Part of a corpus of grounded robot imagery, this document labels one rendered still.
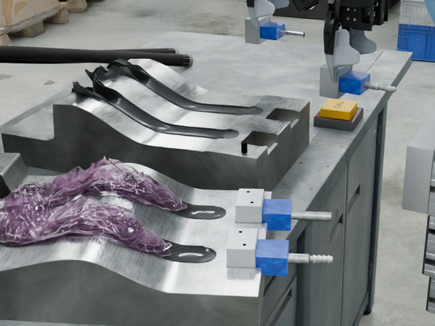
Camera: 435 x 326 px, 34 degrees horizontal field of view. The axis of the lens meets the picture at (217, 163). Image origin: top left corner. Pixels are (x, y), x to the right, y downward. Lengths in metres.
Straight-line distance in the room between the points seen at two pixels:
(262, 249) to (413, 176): 0.21
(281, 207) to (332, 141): 0.39
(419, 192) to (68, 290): 0.45
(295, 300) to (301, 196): 0.31
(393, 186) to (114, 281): 2.17
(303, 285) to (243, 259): 0.53
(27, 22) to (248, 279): 4.43
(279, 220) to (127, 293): 0.24
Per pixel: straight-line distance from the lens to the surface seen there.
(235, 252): 0.89
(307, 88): 1.63
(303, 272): 1.40
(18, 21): 5.12
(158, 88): 1.35
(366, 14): 1.23
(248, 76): 1.72
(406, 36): 4.42
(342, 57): 1.24
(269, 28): 1.58
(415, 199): 0.93
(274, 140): 1.18
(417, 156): 0.90
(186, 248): 0.95
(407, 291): 2.35
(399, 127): 3.50
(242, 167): 1.11
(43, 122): 1.38
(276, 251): 0.91
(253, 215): 0.99
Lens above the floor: 1.36
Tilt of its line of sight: 26 degrees down
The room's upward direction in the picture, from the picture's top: 3 degrees counter-clockwise
